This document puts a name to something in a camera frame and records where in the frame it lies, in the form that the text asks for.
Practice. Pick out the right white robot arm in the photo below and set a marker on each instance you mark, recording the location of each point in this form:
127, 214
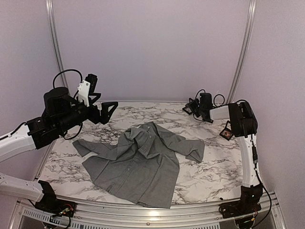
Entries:
243, 126

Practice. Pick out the front aluminium rail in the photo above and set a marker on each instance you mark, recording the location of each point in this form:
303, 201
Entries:
103, 215

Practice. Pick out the black display frame back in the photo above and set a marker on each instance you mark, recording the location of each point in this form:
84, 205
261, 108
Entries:
187, 109

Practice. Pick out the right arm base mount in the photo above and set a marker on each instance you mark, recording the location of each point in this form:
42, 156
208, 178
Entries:
240, 205

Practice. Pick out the black display frame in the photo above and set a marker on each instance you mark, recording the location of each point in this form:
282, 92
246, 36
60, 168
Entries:
187, 109
226, 128

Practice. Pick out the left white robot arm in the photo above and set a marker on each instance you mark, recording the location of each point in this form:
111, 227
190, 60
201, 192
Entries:
62, 112

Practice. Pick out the grey button-up shirt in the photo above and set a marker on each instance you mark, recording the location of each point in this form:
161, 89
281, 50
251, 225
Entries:
142, 167

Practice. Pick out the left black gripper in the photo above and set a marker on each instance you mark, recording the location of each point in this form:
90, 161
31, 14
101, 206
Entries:
104, 116

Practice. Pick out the left aluminium frame post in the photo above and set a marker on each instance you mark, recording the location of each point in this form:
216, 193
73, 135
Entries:
54, 36

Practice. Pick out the orange portrait brooch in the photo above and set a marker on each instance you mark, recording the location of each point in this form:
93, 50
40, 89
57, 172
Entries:
227, 135

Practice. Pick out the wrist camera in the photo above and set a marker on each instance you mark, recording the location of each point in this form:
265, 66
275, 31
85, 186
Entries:
194, 104
86, 88

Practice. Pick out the right aluminium frame post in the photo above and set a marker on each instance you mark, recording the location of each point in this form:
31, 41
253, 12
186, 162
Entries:
244, 49

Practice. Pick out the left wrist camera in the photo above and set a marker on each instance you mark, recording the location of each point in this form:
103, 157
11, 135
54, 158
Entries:
86, 88

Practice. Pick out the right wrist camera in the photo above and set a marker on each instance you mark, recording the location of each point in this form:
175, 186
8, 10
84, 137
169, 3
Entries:
194, 104

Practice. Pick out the black display frame front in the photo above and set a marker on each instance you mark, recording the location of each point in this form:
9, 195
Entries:
226, 128

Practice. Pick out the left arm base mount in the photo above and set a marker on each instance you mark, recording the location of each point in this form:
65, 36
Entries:
50, 203

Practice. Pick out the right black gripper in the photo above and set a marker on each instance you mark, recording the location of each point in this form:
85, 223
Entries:
197, 114

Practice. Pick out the aluminium frame post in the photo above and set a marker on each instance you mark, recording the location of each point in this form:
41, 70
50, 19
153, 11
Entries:
244, 49
54, 36

